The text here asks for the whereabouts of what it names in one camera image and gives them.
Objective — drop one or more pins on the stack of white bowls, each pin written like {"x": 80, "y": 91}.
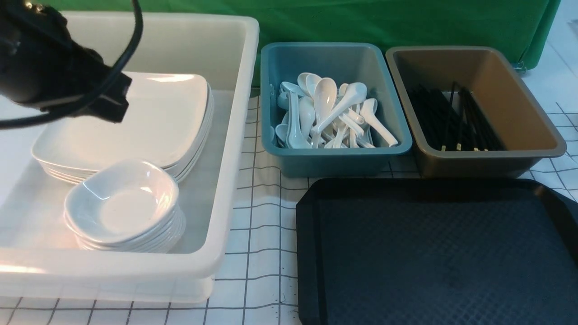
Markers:
{"x": 130, "y": 206}

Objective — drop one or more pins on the green cloth backdrop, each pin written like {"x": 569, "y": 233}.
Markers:
{"x": 517, "y": 28}

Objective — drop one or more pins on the white square rice plate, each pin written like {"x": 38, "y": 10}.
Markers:
{"x": 161, "y": 123}

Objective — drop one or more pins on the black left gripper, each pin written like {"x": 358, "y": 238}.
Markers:
{"x": 43, "y": 68}

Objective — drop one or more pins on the brown plastic bin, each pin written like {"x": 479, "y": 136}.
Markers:
{"x": 527, "y": 133}

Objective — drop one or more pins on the white spoon top pile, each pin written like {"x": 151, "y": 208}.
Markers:
{"x": 355, "y": 93}

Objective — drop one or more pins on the large white plastic tub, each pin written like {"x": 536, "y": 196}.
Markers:
{"x": 39, "y": 255}

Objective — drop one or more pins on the white spoon pile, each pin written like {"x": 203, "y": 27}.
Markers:
{"x": 355, "y": 93}
{"x": 294, "y": 138}
{"x": 368, "y": 113}

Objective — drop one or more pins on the bundle of black chopsticks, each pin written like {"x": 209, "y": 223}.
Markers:
{"x": 453, "y": 121}

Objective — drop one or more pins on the white spoon left pile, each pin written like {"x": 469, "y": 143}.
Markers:
{"x": 294, "y": 138}

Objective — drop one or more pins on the white spoon right pile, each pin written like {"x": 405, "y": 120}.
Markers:
{"x": 368, "y": 113}

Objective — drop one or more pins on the teal plastic bin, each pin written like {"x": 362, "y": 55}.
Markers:
{"x": 344, "y": 63}

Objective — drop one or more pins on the stack of white plates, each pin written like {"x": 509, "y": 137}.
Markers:
{"x": 179, "y": 171}

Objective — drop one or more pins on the white grid tablecloth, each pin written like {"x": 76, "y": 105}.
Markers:
{"x": 257, "y": 284}

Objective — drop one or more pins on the black serving tray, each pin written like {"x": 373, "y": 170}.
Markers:
{"x": 436, "y": 252}

